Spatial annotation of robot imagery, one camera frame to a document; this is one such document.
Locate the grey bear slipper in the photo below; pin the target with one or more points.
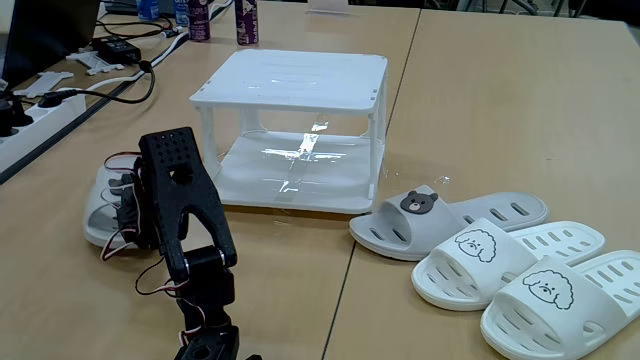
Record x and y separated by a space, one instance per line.
400 227
97 220

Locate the white dog slipper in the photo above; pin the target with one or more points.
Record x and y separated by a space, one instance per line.
465 270
550 320

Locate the white two-shelf shoe rack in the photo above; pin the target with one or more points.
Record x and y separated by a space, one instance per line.
300 75

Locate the white power strip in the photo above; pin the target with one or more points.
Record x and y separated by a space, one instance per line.
35 130

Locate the white flat plastic part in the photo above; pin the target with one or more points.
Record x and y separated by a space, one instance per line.
95 61
42 83

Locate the black power plug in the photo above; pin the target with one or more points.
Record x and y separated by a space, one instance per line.
10 117

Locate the black power adapter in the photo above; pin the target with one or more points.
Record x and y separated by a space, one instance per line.
116 50

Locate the black laptop screen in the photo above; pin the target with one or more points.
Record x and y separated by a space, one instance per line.
45 35

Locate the blue drink can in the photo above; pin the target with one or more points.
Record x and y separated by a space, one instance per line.
181 12
147 9

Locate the purple drink can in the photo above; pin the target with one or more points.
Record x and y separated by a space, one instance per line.
199 20
246 22

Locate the white paper card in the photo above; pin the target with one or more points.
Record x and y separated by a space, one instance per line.
327 7

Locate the clear tape piece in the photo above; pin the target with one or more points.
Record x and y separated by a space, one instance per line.
442 179

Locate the black chair base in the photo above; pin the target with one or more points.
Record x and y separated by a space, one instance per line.
525 5

